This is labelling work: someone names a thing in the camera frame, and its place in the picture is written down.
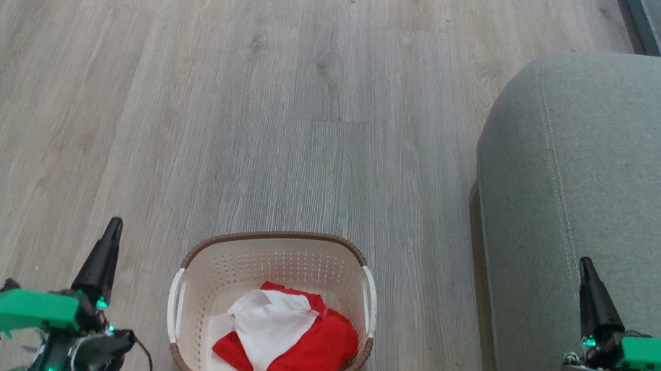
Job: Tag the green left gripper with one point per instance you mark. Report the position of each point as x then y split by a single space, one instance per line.
24 306

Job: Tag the white laundry basket, brown rim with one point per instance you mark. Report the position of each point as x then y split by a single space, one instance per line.
272 260

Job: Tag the red and white garment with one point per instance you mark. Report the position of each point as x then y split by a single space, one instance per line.
312 345

